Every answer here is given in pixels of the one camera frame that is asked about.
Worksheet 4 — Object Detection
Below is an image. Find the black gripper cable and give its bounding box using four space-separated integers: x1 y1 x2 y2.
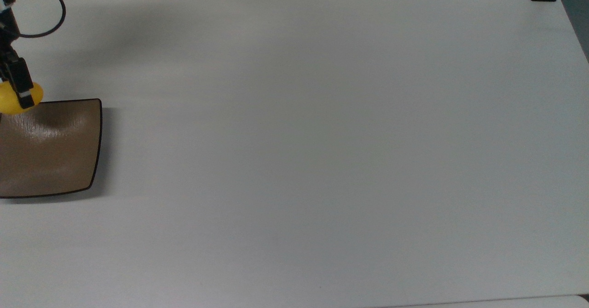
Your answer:
17 0 67 39

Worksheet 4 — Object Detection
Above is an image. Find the yellow lemon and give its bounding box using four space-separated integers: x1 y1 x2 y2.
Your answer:
0 81 45 116

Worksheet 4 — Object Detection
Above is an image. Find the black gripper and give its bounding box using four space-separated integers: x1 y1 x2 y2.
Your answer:
0 6 36 110

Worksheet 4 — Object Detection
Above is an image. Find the brown square ceramic plate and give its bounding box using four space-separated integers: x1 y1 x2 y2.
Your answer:
0 98 103 199

